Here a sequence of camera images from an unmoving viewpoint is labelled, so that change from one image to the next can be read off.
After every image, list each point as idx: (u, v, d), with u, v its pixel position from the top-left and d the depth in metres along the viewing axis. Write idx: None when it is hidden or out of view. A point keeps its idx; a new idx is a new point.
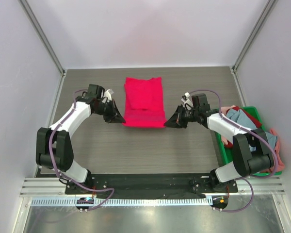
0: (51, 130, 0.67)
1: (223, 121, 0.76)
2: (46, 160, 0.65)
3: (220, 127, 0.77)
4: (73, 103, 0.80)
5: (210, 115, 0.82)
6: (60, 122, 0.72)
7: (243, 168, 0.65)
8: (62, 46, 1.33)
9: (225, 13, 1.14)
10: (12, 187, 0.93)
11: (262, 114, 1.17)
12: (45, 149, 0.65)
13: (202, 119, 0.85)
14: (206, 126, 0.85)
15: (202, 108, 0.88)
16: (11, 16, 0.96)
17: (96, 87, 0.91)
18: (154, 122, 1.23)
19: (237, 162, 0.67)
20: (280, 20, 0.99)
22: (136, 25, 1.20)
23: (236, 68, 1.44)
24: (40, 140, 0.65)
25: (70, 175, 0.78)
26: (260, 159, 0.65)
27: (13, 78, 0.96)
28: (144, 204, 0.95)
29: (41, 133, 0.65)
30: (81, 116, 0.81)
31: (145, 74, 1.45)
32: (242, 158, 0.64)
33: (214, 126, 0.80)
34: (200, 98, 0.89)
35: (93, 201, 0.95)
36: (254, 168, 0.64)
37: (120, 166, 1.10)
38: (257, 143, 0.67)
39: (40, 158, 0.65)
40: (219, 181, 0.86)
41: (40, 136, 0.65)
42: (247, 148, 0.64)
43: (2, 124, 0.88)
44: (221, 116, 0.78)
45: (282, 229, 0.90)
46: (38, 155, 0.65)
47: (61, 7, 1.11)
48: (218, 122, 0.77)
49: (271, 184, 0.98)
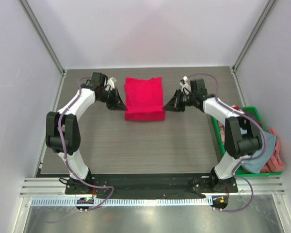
0: (60, 115, 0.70)
1: (218, 105, 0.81)
2: (56, 142, 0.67)
3: (216, 110, 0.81)
4: (78, 90, 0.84)
5: (207, 99, 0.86)
6: (67, 107, 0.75)
7: (233, 149, 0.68)
8: (62, 46, 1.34)
9: (225, 12, 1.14)
10: (12, 186, 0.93)
11: (262, 114, 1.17)
12: (55, 131, 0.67)
13: (199, 103, 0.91)
14: (202, 109, 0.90)
15: (200, 92, 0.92)
16: (11, 15, 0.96)
17: (99, 75, 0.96)
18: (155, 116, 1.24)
19: (228, 144, 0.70)
20: (280, 20, 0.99)
22: (136, 25, 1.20)
23: (236, 68, 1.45)
24: (49, 124, 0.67)
25: (73, 167, 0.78)
26: (250, 141, 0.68)
27: (13, 78, 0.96)
28: (144, 205, 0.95)
29: (51, 116, 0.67)
30: (87, 101, 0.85)
31: (145, 73, 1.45)
32: (233, 139, 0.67)
33: (209, 109, 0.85)
34: (198, 83, 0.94)
35: (93, 201, 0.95)
36: (244, 149, 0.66)
37: (120, 166, 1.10)
38: (249, 126, 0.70)
39: (51, 140, 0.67)
40: (219, 178, 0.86)
41: (49, 119, 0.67)
42: (236, 129, 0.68)
43: (2, 124, 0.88)
44: (217, 101, 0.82)
45: (282, 229, 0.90)
46: (48, 137, 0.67)
47: (61, 7, 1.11)
48: (213, 106, 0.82)
49: (271, 184, 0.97)
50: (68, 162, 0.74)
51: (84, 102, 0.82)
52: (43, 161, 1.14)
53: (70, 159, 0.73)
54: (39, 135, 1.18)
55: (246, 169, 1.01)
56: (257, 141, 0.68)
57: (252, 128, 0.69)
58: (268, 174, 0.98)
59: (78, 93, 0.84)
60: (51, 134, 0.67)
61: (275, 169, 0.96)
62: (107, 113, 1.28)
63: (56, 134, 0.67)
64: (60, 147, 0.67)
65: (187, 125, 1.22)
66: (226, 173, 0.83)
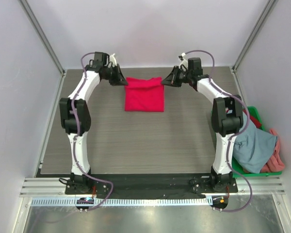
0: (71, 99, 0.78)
1: (211, 86, 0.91)
2: (70, 124, 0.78)
3: (207, 90, 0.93)
4: (84, 73, 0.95)
5: (201, 79, 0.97)
6: (76, 92, 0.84)
7: (218, 126, 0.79)
8: (62, 46, 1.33)
9: (225, 12, 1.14)
10: (12, 186, 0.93)
11: (262, 114, 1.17)
12: (68, 115, 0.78)
13: (193, 81, 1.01)
14: (197, 88, 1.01)
15: (196, 72, 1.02)
16: (11, 14, 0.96)
17: (102, 55, 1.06)
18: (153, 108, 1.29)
19: (215, 121, 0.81)
20: (280, 20, 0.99)
22: (136, 25, 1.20)
23: (236, 68, 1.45)
24: (62, 108, 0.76)
25: (77, 155, 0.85)
26: (234, 120, 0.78)
27: (13, 78, 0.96)
28: (144, 204, 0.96)
29: (63, 101, 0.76)
30: (94, 82, 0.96)
31: (145, 73, 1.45)
32: (218, 117, 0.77)
33: (202, 89, 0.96)
34: (195, 62, 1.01)
35: (93, 201, 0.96)
36: (226, 126, 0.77)
37: (120, 166, 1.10)
38: (234, 107, 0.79)
39: (66, 123, 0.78)
40: (217, 173, 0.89)
41: (62, 104, 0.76)
42: (222, 109, 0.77)
43: (2, 124, 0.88)
44: (209, 82, 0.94)
45: (282, 229, 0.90)
46: (62, 120, 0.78)
47: (61, 7, 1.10)
48: (206, 86, 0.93)
49: (271, 184, 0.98)
50: (74, 146, 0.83)
51: (91, 83, 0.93)
52: (43, 161, 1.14)
53: (78, 143, 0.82)
54: (39, 135, 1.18)
55: (246, 169, 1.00)
56: (239, 120, 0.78)
57: (237, 108, 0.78)
58: (268, 174, 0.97)
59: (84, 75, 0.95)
60: (65, 117, 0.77)
61: (275, 169, 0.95)
62: (107, 113, 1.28)
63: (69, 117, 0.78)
64: (74, 127, 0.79)
65: (187, 125, 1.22)
66: (222, 165, 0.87)
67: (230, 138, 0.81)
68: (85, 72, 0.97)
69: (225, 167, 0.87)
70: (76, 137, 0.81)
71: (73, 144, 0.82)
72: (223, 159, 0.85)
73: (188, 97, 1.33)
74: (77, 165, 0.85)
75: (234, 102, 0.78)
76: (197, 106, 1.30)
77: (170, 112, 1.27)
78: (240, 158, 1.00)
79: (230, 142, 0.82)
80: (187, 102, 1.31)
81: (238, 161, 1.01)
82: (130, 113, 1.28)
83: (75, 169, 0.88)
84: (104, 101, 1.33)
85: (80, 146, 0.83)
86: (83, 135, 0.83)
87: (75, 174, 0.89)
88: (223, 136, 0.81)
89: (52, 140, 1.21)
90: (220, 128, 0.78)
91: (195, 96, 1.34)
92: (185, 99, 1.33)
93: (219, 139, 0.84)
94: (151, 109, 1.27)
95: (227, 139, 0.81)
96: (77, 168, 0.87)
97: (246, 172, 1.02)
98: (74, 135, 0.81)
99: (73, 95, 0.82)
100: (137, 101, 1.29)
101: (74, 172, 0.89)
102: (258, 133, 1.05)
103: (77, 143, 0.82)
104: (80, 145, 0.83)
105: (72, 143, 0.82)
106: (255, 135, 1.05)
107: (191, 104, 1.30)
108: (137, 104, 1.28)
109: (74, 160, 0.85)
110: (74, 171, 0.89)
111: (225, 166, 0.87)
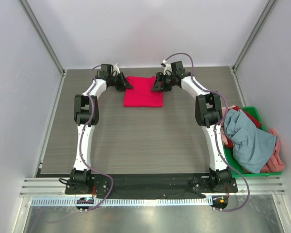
0: (84, 96, 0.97)
1: (192, 83, 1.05)
2: (83, 115, 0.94)
3: (189, 87, 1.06)
4: (94, 80, 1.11)
5: (184, 78, 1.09)
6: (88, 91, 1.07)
7: (202, 119, 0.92)
8: (62, 46, 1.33)
9: (225, 13, 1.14)
10: (12, 187, 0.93)
11: (262, 114, 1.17)
12: (80, 109, 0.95)
13: (178, 79, 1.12)
14: (181, 86, 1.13)
15: (178, 71, 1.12)
16: (11, 14, 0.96)
17: (107, 66, 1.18)
18: (151, 102, 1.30)
19: (197, 115, 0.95)
20: (280, 20, 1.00)
22: (136, 25, 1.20)
23: (236, 68, 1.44)
24: (78, 102, 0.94)
25: (84, 147, 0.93)
26: (213, 114, 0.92)
27: (13, 78, 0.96)
28: (144, 204, 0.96)
29: (78, 97, 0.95)
30: (101, 88, 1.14)
31: (145, 73, 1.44)
32: (200, 112, 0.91)
33: (186, 87, 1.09)
34: (177, 64, 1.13)
35: (93, 201, 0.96)
36: (207, 119, 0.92)
37: (119, 166, 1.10)
38: (214, 101, 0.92)
39: (77, 115, 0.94)
40: (215, 169, 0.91)
41: (77, 100, 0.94)
42: (203, 104, 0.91)
43: (3, 124, 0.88)
44: (191, 80, 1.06)
45: (282, 229, 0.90)
46: (75, 113, 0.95)
47: (61, 7, 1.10)
48: (188, 84, 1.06)
49: (271, 184, 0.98)
50: (83, 137, 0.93)
51: (99, 87, 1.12)
52: (43, 161, 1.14)
53: (86, 134, 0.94)
54: (39, 135, 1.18)
55: (246, 169, 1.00)
56: (218, 113, 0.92)
57: (217, 103, 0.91)
58: (268, 174, 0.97)
59: (94, 82, 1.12)
60: (78, 109, 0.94)
61: (275, 169, 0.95)
62: (107, 113, 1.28)
63: (82, 110, 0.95)
64: (85, 119, 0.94)
65: (187, 126, 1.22)
66: (217, 160, 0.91)
67: (214, 127, 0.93)
68: (95, 79, 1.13)
69: (220, 162, 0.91)
70: (85, 127, 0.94)
71: (81, 135, 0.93)
72: (215, 152, 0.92)
73: (188, 97, 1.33)
74: (81, 157, 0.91)
75: (214, 97, 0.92)
76: None
77: (170, 113, 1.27)
78: (240, 158, 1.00)
79: (216, 132, 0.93)
80: (187, 102, 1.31)
81: (238, 161, 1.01)
82: (130, 113, 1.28)
83: (79, 164, 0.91)
84: (105, 101, 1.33)
85: (87, 137, 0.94)
86: (90, 127, 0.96)
87: (77, 169, 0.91)
88: (207, 127, 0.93)
89: (53, 140, 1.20)
90: (203, 121, 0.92)
91: None
92: (185, 99, 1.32)
93: (206, 132, 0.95)
94: (152, 105, 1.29)
95: (212, 130, 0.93)
96: (81, 162, 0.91)
97: (246, 172, 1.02)
98: (83, 126, 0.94)
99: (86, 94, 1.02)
100: (137, 98, 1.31)
101: (76, 168, 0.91)
102: (258, 133, 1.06)
103: (85, 134, 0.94)
104: (88, 137, 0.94)
105: (80, 135, 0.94)
106: (255, 135, 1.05)
107: (191, 104, 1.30)
108: (137, 101, 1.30)
109: (79, 152, 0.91)
110: (77, 166, 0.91)
111: (220, 160, 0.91)
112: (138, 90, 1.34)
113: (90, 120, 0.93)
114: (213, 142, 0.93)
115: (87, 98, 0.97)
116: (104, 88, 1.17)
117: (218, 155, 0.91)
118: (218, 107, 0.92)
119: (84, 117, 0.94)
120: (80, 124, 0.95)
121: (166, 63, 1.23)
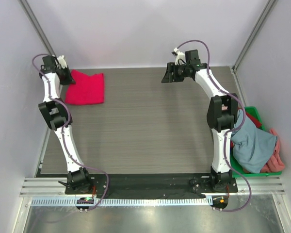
0: (48, 102, 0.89)
1: (208, 78, 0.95)
2: (56, 121, 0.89)
3: (204, 82, 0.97)
4: (44, 77, 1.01)
5: (199, 70, 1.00)
6: (49, 94, 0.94)
7: (214, 123, 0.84)
8: (62, 47, 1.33)
9: (225, 13, 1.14)
10: (12, 187, 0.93)
11: (262, 114, 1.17)
12: (50, 116, 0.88)
13: (192, 70, 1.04)
14: (194, 77, 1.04)
15: (193, 61, 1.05)
16: (11, 14, 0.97)
17: (51, 58, 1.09)
18: (92, 100, 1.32)
19: (210, 117, 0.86)
20: (280, 20, 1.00)
22: (136, 25, 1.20)
23: (236, 68, 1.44)
24: (44, 110, 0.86)
25: (69, 149, 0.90)
26: (228, 117, 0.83)
27: (13, 78, 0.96)
28: (144, 204, 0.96)
29: (42, 105, 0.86)
30: (55, 81, 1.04)
31: (145, 73, 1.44)
32: (214, 115, 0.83)
33: (200, 80, 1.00)
34: (192, 53, 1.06)
35: (93, 201, 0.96)
36: (221, 123, 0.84)
37: (119, 166, 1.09)
38: (230, 104, 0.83)
39: (51, 123, 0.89)
40: (217, 171, 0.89)
41: (43, 109, 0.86)
42: (219, 107, 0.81)
43: (3, 123, 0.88)
44: (208, 74, 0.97)
45: (282, 229, 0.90)
46: (48, 122, 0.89)
47: (61, 7, 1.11)
48: (204, 78, 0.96)
49: (271, 184, 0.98)
50: (64, 139, 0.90)
51: (54, 83, 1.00)
52: (43, 161, 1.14)
53: (67, 136, 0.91)
54: (39, 135, 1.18)
55: (246, 169, 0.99)
56: (233, 117, 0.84)
57: (233, 107, 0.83)
58: (268, 174, 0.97)
59: (46, 80, 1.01)
60: (50, 117, 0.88)
61: (275, 169, 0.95)
62: (107, 113, 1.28)
63: (53, 117, 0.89)
64: (60, 124, 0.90)
65: (187, 126, 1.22)
66: (220, 163, 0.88)
67: (226, 133, 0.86)
68: (44, 75, 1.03)
69: (224, 165, 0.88)
70: (63, 130, 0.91)
71: (62, 138, 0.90)
72: (220, 155, 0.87)
73: (188, 97, 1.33)
74: (71, 158, 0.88)
75: (231, 100, 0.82)
76: (198, 106, 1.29)
77: (170, 113, 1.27)
78: (240, 158, 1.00)
79: (226, 138, 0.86)
80: (187, 102, 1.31)
81: (238, 161, 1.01)
82: (130, 113, 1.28)
83: (72, 166, 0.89)
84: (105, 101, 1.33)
85: (69, 138, 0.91)
86: (69, 127, 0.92)
87: (72, 171, 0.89)
88: (218, 131, 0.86)
89: (52, 140, 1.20)
90: (216, 124, 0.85)
91: (195, 96, 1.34)
92: (185, 99, 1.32)
93: (216, 135, 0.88)
94: (93, 102, 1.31)
95: (223, 135, 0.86)
96: (73, 163, 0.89)
97: (246, 172, 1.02)
98: (61, 129, 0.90)
99: (49, 99, 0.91)
100: (80, 97, 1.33)
101: (72, 170, 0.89)
102: (258, 133, 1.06)
103: (66, 135, 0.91)
104: (69, 137, 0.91)
105: (61, 139, 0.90)
106: (255, 135, 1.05)
107: (191, 104, 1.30)
108: (80, 100, 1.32)
109: (67, 155, 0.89)
110: (71, 169, 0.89)
111: (224, 164, 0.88)
112: (80, 89, 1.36)
113: (68, 122, 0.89)
114: (221, 147, 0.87)
115: (51, 103, 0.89)
116: (57, 80, 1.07)
117: (223, 159, 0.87)
118: (234, 112, 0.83)
119: (58, 121, 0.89)
120: (57, 128, 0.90)
121: (178, 52, 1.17)
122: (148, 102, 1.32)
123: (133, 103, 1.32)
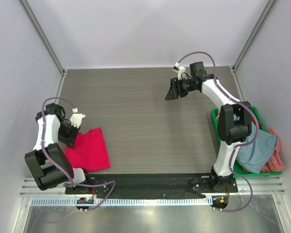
0: (38, 151, 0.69)
1: (217, 88, 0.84)
2: (50, 179, 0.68)
3: (213, 93, 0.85)
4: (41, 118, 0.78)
5: (206, 81, 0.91)
6: (41, 139, 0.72)
7: (224, 135, 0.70)
8: (62, 46, 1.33)
9: (225, 13, 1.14)
10: (11, 188, 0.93)
11: (262, 114, 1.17)
12: (42, 173, 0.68)
13: (198, 82, 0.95)
14: (200, 90, 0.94)
15: (199, 73, 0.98)
16: (11, 15, 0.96)
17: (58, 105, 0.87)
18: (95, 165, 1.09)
19: (220, 129, 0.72)
20: (280, 20, 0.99)
22: (136, 26, 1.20)
23: (236, 68, 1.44)
24: (33, 165, 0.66)
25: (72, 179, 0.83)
26: (241, 128, 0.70)
27: (13, 78, 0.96)
28: (144, 204, 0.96)
29: (29, 157, 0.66)
30: (55, 125, 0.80)
31: (145, 73, 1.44)
32: (225, 124, 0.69)
33: (207, 91, 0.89)
34: (197, 65, 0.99)
35: (93, 201, 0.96)
36: (234, 135, 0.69)
37: (119, 167, 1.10)
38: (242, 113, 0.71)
39: (43, 182, 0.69)
40: (218, 174, 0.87)
41: (31, 162, 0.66)
42: (230, 116, 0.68)
43: (3, 123, 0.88)
44: (216, 84, 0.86)
45: (282, 229, 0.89)
46: (39, 180, 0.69)
47: (61, 7, 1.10)
48: (212, 89, 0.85)
49: (271, 184, 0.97)
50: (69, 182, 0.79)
51: (51, 127, 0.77)
52: None
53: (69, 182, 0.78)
54: None
55: (246, 169, 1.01)
56: (247, 128, 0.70)
57: (246, 116, 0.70)
58: (268, 174, 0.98)
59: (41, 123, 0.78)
60: (40, 176, 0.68)
61: (275, 169, 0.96)
62: (106, 114, 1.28)
63: (45, 174, 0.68)
64: (58, 180, 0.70)
65: (186, 126, 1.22)
66: (224, 168, 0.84)
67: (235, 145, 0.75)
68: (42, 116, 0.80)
69: (226, 170, 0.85)
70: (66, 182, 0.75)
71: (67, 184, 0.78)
72: (225, 163, 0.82)
73: (188, 97, 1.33)
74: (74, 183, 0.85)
75: (243, 110, 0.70)
76: (197, 107, 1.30)
77: (170, 113, 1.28)
78: (240, 158, 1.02)
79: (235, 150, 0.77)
80: (187, 102, 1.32)
81: (239, 161, 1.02)
82: (129, 114, 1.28)
83: None
84: (105, 101, 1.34)
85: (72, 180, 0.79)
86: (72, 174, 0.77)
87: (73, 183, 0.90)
88: (229, 144, 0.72)
89: None
90: (227, 137, 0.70)
91: (194, 96, 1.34)
92: (184, 100, 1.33)
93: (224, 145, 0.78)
94: (96, 168, 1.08)
95: (233, 147, 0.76)
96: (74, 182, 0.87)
97: (246, 172, 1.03)
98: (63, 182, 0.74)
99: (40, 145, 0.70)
100: (79, 159, 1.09)
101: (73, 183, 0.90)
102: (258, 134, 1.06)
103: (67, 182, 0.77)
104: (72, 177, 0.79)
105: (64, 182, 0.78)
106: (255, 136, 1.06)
107: (191, 104, 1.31)
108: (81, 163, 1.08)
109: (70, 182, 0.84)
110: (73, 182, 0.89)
111: (227, 169, 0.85)
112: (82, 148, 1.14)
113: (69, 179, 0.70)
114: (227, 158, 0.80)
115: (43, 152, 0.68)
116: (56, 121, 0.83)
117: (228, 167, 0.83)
118: (247, 122, 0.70)
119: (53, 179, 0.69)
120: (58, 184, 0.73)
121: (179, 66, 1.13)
122: (148, 102, 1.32)
123: (133, 103, 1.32)
